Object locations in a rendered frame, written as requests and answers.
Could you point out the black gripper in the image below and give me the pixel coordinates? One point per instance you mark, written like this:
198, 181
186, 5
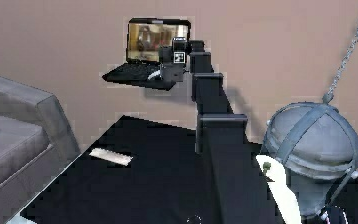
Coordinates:
171, 72

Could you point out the black laptop computer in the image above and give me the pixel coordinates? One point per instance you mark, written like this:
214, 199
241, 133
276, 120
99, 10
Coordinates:
133, 74

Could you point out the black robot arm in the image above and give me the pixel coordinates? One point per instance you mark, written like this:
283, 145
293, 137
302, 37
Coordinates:
232, 160

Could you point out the white remote control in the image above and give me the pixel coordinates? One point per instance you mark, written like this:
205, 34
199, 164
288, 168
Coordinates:
111, 156

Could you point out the black table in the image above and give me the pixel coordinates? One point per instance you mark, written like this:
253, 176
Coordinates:
147, 190

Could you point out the small green object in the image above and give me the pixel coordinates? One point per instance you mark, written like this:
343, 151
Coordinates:
266, 166

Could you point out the grey sofa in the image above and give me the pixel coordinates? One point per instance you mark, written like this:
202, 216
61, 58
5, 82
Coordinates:
17, 143

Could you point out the grey round hanging lamp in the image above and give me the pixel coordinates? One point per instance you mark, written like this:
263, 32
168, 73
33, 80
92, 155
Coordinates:
315, 143

